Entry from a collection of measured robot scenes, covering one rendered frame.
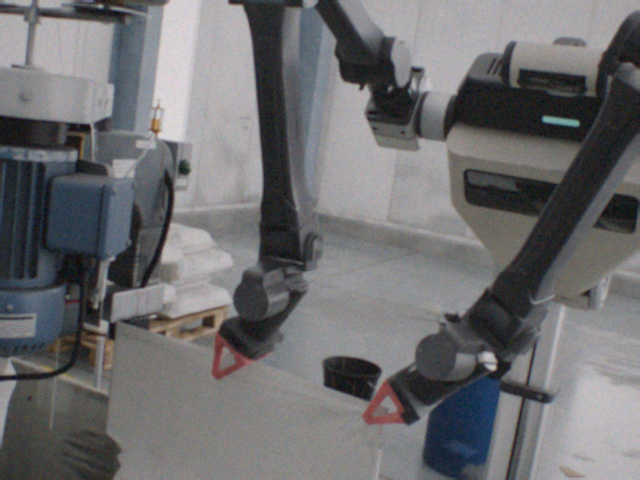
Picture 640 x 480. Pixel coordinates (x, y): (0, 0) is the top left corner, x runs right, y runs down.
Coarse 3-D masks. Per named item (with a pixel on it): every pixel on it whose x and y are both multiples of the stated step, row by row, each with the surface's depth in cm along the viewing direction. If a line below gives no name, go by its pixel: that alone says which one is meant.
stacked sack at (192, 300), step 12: (192, 288) 478; (204, 288) 482; (216, 288) 488; (180, 300) 450; (192, 300) 458; (204, 300) 467; (216, 300) 479; (228, 300) 490; (156, 312) 445; (168, 312) 443; (180, 312) 448; (192, 312) 459
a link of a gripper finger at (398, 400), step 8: (384, 384) 104; (384, 392) 105; (392, 392) 104; (376, 400) 106; (392, 400) 105; (400, 400) 103; (368, 408) 107; (400, 408) 104; (368, 416) 108; (384, 416) 107; (392, 416) 106; (400, 416) 104; (368, 424) 108
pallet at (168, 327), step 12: (204, 312) 475; (216, 312) 485; (156, 324) 435; (168, 324) 439; (180, 324) 449; (204, 324) 489; (216, 324) 488; (72, 336) 398; (84, 336) 400; (96, 336) 398; (168, 336) 442; (180, 336) 460; (192, 336) 465; (48, 348) 406; (60, 348) 409; (108, 348) 392; (108, 360) 394
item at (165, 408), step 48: (144, 336) 126; (144, 384) 127; (192, 384) 121; (240, 384) 116; (288, 384) 113; (144, 432) 128; (192, 432) 121; (240, 432) 117; (288, 432) 114; (336, 432) 111; (384, 432) 108
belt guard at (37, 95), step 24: (0, 72) 80; (24, 72) 81; (0, 96) 81; (24, 96) 81; (48, 96) 83; (72, 96) 85; (96, 96) 92; (48, 120) 84; (72, 120) 86; (96, 120) 97
